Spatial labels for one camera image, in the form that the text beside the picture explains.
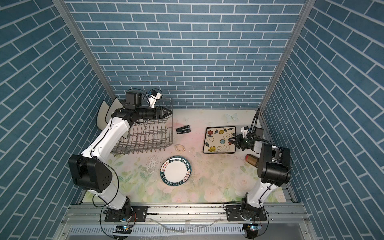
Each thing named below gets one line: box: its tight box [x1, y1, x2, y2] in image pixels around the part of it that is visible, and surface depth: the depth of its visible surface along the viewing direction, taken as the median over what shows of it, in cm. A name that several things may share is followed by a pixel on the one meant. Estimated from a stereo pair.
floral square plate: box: [202, 126, 237, 154], surface depth 100 cm
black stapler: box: [176, 125, 191, 134], surface depth 108 cm
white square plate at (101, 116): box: [96, 100, 110, 131], surface depth 90 cm
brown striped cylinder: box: [245, 154, 259, 168], surface depth 93 cm
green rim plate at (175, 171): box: [160, 155, 192, 187], surface depth 87 cm
